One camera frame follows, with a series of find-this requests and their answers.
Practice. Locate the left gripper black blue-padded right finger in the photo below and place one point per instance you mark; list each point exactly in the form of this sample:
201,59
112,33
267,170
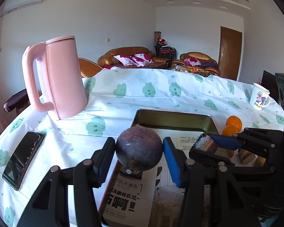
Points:
224,209

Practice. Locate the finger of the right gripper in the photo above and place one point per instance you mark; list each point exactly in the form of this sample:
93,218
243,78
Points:
208,159
257,141

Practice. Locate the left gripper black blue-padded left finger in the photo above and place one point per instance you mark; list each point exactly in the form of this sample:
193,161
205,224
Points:
48,205

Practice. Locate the brown kiwi fruit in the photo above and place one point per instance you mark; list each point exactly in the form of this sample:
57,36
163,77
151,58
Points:
259,162

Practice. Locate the purple passion fruit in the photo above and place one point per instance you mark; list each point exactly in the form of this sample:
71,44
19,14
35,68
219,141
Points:
139,149

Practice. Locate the layered cake piece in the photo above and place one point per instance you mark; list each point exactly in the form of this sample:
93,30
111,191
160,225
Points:
206,143

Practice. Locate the dark dried date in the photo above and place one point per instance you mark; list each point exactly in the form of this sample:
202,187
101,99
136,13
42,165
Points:
245,156

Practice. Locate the small orange mandarin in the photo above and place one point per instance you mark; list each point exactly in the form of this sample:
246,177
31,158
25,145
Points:
230,153

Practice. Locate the pink metal tin box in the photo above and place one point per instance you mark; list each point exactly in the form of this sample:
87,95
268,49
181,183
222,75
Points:
182,128

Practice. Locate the white cartoon mug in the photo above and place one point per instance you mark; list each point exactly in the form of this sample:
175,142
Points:
259,98

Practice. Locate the black smartphone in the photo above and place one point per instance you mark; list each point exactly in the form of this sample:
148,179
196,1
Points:
21,158

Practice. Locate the printed paper sheet in tin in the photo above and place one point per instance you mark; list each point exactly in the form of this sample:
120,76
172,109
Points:
147,198

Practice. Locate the black television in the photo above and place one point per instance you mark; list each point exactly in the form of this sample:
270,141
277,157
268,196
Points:
269,82

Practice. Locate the white tablecloth green clouds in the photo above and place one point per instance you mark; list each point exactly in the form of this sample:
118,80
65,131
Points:
114,98

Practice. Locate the cluttered coffee table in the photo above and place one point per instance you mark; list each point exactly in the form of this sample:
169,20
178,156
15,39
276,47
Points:
193,69

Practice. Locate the brown leather armchair far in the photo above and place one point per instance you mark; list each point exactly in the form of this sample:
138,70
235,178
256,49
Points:
207,63

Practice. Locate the pink cushion on armchair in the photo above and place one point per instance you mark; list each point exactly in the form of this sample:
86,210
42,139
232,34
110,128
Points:
192,62

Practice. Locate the brown wooden door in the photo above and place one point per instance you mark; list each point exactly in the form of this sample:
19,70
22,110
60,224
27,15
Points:
230,53

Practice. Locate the purple round stool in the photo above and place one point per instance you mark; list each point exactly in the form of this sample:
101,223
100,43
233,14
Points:
18,102

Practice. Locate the stacked black red chairs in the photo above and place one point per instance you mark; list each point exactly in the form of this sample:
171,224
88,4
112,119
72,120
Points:
164,50

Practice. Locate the pink floral cushion right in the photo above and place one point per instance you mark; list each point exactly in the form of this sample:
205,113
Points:
142,59

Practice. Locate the pink floral cushion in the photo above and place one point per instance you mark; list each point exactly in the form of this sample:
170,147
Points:
142,59
125,60

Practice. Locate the brown leather long sofa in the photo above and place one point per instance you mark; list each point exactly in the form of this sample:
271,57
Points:
108,60

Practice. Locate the pink electric kettle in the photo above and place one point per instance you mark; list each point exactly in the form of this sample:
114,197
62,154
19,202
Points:
53,79

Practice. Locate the pink floral cushion left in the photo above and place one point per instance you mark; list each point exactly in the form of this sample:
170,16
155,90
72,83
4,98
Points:
125,60

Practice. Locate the brown leather chair near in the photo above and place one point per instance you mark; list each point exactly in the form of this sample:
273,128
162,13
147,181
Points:
88,68

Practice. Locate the white air conditioner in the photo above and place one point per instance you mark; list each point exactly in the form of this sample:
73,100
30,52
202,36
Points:
12,5

